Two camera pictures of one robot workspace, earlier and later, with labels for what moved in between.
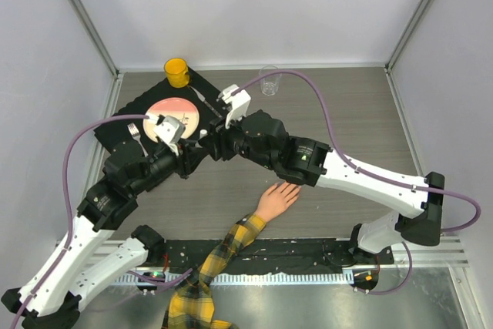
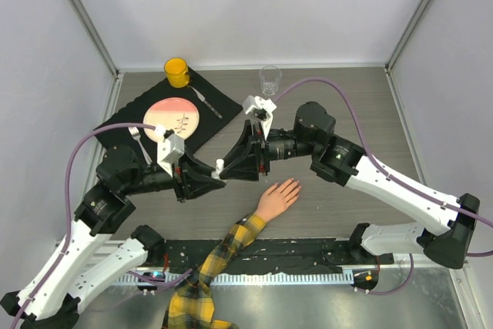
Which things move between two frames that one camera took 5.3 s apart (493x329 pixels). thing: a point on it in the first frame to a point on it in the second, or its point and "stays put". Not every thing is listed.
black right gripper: (217, 142) to (250, 156)
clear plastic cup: (269, 85) stays put
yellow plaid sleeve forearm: (190, 304) stays put
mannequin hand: (276, 200) stays put
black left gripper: (190, 156) to (184, 181)
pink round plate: (182, 109) stays put
